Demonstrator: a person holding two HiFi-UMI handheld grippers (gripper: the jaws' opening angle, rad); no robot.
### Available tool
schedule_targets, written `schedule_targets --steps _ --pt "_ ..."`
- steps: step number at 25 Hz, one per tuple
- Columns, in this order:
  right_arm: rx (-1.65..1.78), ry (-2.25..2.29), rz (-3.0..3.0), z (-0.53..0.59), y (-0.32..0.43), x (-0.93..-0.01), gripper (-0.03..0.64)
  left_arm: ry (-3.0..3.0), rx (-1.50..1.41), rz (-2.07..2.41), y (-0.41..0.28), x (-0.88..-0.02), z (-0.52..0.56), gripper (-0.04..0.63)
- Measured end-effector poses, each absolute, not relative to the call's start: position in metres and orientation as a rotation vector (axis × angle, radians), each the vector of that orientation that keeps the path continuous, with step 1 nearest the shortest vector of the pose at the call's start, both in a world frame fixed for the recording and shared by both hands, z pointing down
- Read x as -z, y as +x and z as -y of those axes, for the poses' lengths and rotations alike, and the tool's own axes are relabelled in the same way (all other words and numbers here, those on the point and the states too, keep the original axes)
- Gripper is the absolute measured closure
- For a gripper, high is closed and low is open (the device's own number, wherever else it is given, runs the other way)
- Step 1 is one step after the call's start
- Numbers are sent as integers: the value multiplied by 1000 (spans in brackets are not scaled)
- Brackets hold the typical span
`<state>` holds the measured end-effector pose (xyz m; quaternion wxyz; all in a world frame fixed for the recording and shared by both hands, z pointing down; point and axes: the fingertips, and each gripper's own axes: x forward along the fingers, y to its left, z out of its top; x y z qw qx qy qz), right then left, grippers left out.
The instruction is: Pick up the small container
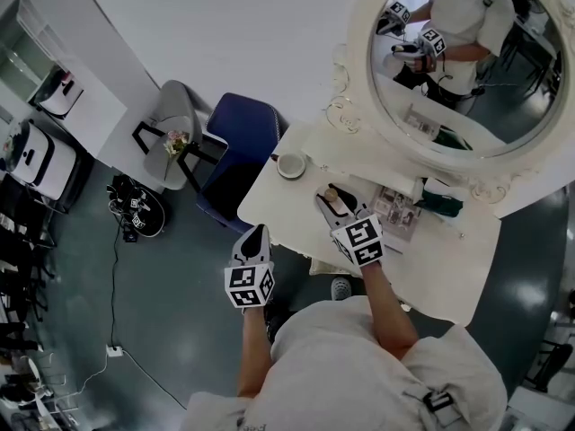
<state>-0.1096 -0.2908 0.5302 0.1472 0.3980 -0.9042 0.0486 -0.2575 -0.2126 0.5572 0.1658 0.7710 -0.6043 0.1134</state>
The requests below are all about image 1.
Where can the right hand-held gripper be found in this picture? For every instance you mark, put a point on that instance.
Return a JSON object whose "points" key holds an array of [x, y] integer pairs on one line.
{"points": [[359, 238]]}

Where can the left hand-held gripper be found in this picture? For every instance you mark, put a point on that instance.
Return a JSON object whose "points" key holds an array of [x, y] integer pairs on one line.
{"points": [[249, 285]]}

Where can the small round tan container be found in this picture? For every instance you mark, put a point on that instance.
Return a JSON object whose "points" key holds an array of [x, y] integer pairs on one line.
{"points": [[331, 194]]}

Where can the person's right forearm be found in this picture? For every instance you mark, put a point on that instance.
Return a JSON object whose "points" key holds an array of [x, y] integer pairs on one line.
{"points": [[386, 308]]}

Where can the person's left forearm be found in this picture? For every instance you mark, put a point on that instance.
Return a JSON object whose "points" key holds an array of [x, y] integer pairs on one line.
{"points": [[252, 353]]}

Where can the printed magazine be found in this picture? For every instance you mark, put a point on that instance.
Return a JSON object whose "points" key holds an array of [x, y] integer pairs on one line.
{"points": [[397, 211]]}

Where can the white round cup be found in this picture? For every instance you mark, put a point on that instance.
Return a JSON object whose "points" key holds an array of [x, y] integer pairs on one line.
{"points": [[291, 165]]}

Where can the person's grey clog shoe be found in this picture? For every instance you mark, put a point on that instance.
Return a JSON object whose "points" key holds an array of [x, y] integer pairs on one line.
{"points": [[341, 288]]}

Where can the blue upholstered chair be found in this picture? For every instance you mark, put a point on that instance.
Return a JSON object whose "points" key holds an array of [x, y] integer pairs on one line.
{"points": [[238, 151]]}

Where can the person's light grey shirt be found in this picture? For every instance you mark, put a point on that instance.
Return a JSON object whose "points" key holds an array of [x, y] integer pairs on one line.
{"points": [[350, 375]]}

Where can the white power strip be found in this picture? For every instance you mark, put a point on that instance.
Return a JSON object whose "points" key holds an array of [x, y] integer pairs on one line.
{"points": [[115, 351]]}

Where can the small flower bouquet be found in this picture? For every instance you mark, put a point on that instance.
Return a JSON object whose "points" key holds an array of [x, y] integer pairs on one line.
{"points": [[176, 142]]}

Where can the grey chair with black arms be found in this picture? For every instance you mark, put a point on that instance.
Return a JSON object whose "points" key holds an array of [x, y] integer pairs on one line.
{"points": [[173, 119]]}

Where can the black metal rack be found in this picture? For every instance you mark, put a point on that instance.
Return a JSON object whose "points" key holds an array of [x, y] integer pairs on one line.
{"points": [[22, 258]]}

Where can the white box appliance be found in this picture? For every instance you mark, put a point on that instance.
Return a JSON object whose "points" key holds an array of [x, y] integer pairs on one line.
{"points": [[40, 160]]}

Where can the black metal chair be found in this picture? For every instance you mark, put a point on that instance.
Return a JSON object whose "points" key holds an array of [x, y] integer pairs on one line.
{"points": [[550, 366]]}

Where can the oval mirror with white frame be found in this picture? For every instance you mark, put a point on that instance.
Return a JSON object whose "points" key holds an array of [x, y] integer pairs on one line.
{"points": [[373, 29]]}

